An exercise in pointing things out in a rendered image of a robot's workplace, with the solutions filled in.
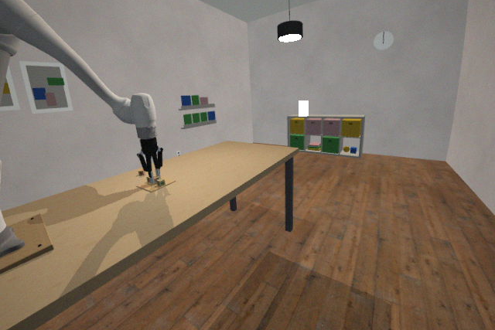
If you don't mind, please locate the tan square mat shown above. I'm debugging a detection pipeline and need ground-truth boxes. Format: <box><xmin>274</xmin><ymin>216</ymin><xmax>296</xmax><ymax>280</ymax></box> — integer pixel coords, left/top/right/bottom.
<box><xmin>136</xmin><ymin>177</ymin><xmax>175</xmax><ymax>192</ymax></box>

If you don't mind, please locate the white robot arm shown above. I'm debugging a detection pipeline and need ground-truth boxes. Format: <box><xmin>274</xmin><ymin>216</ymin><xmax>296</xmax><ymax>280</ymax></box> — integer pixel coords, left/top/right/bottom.
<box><xmin>0</xmin><ymin>0</ymin><xmax>157</xmax><ymax>257</ymax></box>

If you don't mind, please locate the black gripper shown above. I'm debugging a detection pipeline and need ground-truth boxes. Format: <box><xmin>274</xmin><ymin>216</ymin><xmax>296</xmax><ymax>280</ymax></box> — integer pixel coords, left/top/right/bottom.
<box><xmin>137</xmin><ymin>137</ymin><xmax>163</xmax><ymax>184</ymax></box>

